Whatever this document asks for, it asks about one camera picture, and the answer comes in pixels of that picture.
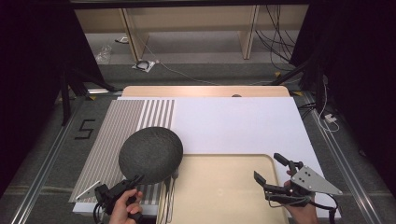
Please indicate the black metal stand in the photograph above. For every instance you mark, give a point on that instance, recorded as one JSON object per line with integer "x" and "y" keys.
{"x": 319, "y": 90}
{"x": 65, "y": 99}

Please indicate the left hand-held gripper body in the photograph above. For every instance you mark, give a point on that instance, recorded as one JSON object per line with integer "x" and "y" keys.
{"x": 109, "y": 194}

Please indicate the aluminium floor rail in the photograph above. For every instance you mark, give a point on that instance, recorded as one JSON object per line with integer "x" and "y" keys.
{"x": 46, "y": 161}
{"x": 345, "y": 168}

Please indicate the person's left hand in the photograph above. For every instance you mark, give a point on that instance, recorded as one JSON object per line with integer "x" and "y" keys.
{"x": 124, "y": 208}

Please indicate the person's right hand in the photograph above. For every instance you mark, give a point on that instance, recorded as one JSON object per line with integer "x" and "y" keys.
{"x": 302, "y": 214}

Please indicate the clear plastic bag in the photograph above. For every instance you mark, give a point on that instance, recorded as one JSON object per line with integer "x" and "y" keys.
{"x": 104, "y": 54}

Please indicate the beige desk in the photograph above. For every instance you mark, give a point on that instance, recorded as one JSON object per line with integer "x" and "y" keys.
{"x": 193, "y": 18}

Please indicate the striped woven placemat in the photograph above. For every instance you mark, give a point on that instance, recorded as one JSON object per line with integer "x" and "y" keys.
{"x": 102, "y": 149}

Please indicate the black textured plate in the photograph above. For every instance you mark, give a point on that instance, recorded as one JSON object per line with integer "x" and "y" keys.
{"x": 149, "y": 154}

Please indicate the silver fork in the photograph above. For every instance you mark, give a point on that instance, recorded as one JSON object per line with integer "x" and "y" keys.
{"x": 166, "y": 202}

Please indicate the white board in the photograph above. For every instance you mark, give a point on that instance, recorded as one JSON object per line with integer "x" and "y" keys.
{"x": 243, "y": 124}

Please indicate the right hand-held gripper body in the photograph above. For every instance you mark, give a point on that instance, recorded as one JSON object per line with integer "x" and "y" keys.
{"x": 309, "y": 182}

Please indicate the beige plastic tray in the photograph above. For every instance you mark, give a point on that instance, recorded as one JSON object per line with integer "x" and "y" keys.
{"x": 224, "y": 193}

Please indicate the black curtain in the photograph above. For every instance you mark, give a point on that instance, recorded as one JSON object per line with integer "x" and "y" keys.
{"x": 28, "y": 77}
{"x": 358, "y": 77}

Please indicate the white power adapter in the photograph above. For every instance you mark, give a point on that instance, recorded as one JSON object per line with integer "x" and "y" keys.
{"x": 330, "y": 118}

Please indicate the clear packet with black item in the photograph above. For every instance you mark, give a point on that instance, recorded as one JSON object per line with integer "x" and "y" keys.
{"x": 143, "y": 65}

